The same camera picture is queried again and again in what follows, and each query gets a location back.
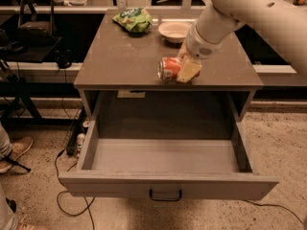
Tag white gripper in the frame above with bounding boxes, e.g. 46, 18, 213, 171
177, 23, 224, 83

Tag orange soda can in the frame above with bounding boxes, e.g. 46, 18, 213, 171
158, 57, 182, 81

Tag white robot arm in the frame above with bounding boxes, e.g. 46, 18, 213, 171
178, 0, 307, 78

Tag open grey top drawer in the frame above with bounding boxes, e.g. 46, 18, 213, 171
58, 91, 280, 201

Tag white bowl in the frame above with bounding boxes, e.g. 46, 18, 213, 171
158, 21, 191, 43

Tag green chip bag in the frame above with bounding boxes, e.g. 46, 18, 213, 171
112, 7, 153, 33

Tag grey cabinet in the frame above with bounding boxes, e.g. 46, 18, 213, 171
73, 9, 265, 123

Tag black headphones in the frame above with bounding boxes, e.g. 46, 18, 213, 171
54, 49, 72, 69

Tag black power strip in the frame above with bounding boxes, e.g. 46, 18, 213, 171
65, 108, 86, 156

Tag black bag on shelf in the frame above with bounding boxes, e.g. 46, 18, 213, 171
15, 0, 56, 47

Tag tan shoe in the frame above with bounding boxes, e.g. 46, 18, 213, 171
0, 136, 34, 173

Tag black drawer handle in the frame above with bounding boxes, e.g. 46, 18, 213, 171
149, 189, 182, 202

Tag black cable right floor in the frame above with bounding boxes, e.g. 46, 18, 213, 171
243, 199, 305, 225

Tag black floor cable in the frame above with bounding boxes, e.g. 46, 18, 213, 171
54, 148, 96, 230

